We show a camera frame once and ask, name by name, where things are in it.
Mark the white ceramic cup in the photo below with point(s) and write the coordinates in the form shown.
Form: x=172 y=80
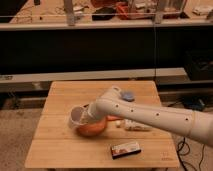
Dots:
x=78 y=117

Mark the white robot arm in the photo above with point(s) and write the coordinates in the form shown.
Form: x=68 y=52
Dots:
x=192 y=124

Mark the orange ceramic bowl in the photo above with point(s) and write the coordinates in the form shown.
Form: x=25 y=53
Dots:
x=92 y=129

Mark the blue round object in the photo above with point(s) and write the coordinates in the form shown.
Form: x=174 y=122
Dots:
x=127 y=96

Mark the red and white box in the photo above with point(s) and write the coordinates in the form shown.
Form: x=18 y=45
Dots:
x=125 y=149

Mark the black object on bench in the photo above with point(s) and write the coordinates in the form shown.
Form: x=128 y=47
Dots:
x=105 y=13

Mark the wooden table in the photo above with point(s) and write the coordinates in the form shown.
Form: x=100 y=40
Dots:
x=55 y=145

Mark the red tool on bench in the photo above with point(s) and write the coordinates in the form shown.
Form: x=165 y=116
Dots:
x=124 y=10

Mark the black box on shelf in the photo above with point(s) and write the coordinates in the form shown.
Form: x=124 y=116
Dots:
x=198 y=64

